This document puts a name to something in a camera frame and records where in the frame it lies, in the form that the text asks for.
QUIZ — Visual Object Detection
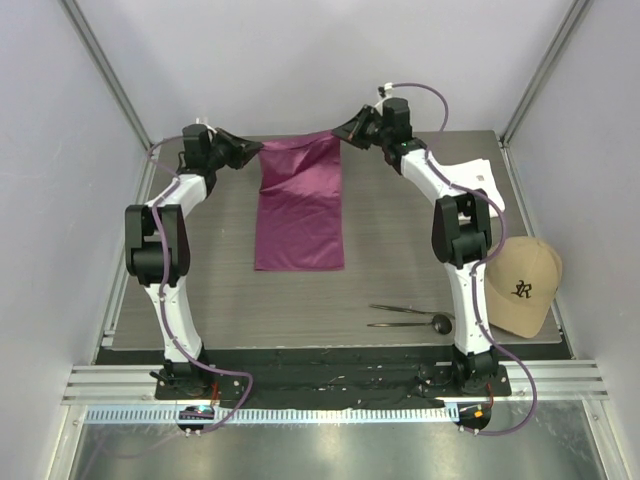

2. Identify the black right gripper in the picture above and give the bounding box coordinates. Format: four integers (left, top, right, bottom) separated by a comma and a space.
332, 105, 390, 150

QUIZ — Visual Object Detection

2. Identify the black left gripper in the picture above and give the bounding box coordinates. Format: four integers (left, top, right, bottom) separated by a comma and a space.
206, 129, 262, 171

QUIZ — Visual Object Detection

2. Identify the magenta cloth napkin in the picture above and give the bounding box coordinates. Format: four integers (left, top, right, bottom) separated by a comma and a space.
254, 131, 345, 272

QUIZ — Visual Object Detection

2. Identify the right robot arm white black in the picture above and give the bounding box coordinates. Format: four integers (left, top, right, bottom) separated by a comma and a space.
331, 98, 504, 395

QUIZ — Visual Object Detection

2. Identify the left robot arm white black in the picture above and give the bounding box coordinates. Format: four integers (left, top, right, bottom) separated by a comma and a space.
125, 123, 263, 399

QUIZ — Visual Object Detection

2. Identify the white folded towel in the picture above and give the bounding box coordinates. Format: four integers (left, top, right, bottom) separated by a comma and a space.
431, 158, 505, 218

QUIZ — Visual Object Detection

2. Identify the dark metal fork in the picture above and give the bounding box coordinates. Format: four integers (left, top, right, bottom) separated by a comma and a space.
368, 304, 455, 319

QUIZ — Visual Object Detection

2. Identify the dark metal spoon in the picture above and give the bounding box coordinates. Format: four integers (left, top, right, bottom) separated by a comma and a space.
368, 314, 453, 335

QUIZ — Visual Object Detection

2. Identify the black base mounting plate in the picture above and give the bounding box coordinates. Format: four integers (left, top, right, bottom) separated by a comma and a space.
96, 343, 570, 410

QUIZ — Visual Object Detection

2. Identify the tan baseball cap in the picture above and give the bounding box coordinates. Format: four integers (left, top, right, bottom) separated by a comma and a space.
485, 236, 563, 339

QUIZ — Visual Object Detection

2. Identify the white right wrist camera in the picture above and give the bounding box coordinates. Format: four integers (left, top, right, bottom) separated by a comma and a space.
377, 82, 394, 102

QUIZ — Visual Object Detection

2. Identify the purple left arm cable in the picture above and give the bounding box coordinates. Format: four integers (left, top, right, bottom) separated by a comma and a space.
144, 137, 255, 439

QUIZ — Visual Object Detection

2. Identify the aluminium frame post left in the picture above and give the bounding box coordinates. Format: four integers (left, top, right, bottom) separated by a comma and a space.
59, 0, 152, 150

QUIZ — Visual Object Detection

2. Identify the aluminium frame post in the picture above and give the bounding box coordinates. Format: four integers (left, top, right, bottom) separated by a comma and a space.
499, 0, 593, 148
59, 0, 152, 150

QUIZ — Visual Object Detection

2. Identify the aluminium frame post right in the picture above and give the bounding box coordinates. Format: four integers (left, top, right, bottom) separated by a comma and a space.
499, 0, 593, 148

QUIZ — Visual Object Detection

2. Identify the slotted cable duct strip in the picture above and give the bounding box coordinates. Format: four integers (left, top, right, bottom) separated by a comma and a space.
84, 404, 459, 425

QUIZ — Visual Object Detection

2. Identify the aluminium front rail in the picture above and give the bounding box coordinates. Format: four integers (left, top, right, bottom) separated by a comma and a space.
62, 360, 609, 405

